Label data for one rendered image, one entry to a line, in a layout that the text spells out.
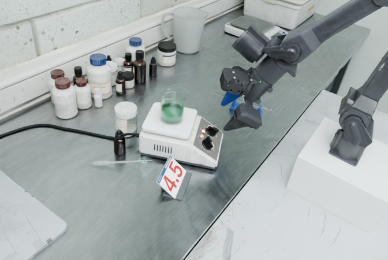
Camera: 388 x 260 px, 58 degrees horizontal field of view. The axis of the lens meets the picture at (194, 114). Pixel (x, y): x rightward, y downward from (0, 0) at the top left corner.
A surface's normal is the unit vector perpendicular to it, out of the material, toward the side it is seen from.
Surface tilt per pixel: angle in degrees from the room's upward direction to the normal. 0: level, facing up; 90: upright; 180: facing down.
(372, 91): 90
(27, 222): 0
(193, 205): 0
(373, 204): 90
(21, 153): 0
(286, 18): 93
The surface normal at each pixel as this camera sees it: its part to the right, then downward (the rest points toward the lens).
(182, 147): -0.18, 0.56
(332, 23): -0.43, 0.51
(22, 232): 0.10, -0.80
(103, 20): 0.81, 0.40
